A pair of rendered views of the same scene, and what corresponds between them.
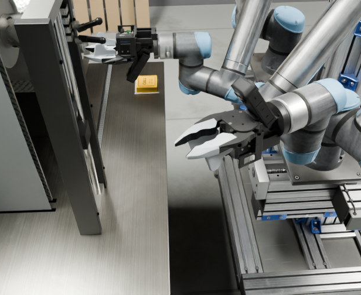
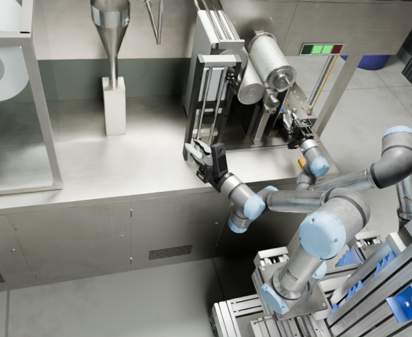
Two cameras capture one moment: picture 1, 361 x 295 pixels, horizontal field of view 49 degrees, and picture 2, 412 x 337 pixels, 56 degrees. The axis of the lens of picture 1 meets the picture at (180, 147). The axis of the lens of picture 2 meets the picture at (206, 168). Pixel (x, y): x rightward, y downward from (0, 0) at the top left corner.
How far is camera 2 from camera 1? 110 cm
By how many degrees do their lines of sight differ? 46
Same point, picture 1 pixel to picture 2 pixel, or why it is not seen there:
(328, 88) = (249, 198)
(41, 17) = (204, 60)
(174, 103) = not seen: hidden behind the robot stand
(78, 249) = (174, 154)
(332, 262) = not seen: outside the picture
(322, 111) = (236, 201)
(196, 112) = not seen: hidden behind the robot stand
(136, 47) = (299, 134)
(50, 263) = (165, 145)
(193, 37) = (316, 157)
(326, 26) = (303, 194)
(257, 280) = (227, 311)
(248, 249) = (251, 304)
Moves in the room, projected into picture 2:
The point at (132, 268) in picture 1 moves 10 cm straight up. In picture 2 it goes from (167, 175) to (169, 160)
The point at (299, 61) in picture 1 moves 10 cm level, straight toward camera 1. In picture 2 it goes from (282, 194) to (253, 188)
